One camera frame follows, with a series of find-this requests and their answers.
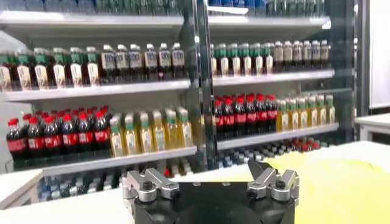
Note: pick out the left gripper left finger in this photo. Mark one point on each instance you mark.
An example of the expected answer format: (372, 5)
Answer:
(161, 184)

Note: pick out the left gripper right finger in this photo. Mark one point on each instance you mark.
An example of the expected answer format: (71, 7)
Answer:
(265, 182)

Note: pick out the yellow-green t-shirt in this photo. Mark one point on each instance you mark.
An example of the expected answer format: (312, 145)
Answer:
(335, 188)

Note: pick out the green cap yellow tea bottle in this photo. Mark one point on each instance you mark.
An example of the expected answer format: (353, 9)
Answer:
(303, 118)
(330, 114)
(282, 120)
(131, 141)
(293, 119)
(172, 135)
(116, 143)
(145, 140)
(159, 138)
(185, 134)
(313, 117)
(321, 115)

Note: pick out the red cap cola bottle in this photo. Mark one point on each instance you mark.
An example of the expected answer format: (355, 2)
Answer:
(228, 119)
(101, 136)
(261, 115)
(16, 144)
(69, 139)
(219, 120)
(85, 137)
(52, 141)
(239, 118)
(35, 143)
(250, 117)
(271, 114)

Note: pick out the green cap dark tea bottle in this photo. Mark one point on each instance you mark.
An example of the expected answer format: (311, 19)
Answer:
(93, 74)
(247, 64)
(213, 65)
(23, 77)
(4, 77)
(224, 65)
(59, 75)
(258, 64)
(235, 64)
(76, 74)
(268, 63)
(41, 76)

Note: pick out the white side table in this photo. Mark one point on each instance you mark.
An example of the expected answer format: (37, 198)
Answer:
(18, 185)
(373, 121)

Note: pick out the beige label dark drink bottle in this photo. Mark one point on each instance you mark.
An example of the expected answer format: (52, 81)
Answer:
(287, 54)
(278, 54)

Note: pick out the black framed glass door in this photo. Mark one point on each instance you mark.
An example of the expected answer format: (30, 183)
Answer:
(344, 61)

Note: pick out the drink display cabinet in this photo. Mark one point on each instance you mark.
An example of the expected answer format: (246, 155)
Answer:
(268, 33)
(91, 36)

